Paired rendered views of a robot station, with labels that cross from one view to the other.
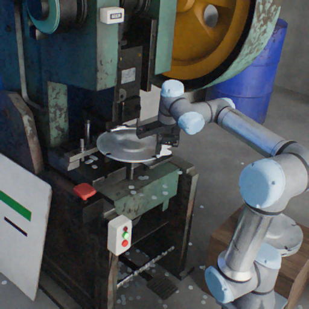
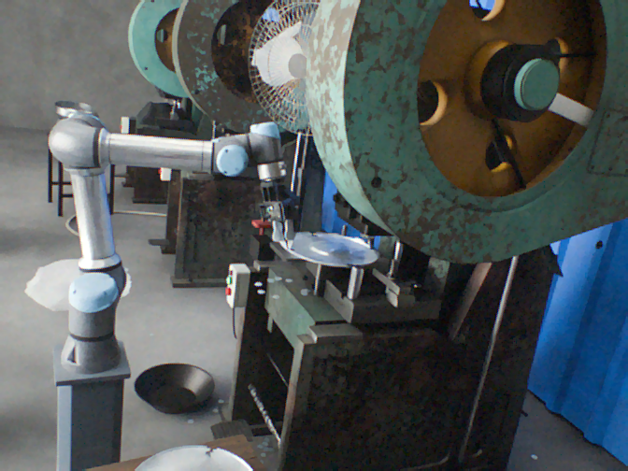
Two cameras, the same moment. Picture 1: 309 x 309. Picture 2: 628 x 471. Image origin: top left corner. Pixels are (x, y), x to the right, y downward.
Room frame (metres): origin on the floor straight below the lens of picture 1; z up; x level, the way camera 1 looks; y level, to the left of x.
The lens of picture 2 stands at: (2.11, -1.37, 1.30)
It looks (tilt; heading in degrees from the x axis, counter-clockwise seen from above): 17 degrees down; 113
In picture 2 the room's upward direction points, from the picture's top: 9 degrees clockwise
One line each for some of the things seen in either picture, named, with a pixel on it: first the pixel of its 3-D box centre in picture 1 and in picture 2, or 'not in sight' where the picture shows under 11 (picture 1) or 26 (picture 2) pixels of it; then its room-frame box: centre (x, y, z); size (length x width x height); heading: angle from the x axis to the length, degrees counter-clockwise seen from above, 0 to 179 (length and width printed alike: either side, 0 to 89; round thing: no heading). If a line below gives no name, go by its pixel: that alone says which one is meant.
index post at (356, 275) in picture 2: not in sight; (355, 280); (1.68, -0.02, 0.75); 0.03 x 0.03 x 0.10; 49
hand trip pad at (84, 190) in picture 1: (84, 197); (262, 232); (1.23, 0.24, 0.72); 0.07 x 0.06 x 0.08; 49
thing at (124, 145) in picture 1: (131, 143); (330, 248); (1.54, 0.10, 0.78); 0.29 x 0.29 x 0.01
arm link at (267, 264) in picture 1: (259, 264); (93, 303); (1.08, -0.38, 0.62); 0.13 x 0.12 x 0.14; 125
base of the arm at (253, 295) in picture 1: (254, 289); (92, 342); (1.09, -0.39, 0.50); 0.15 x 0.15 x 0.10
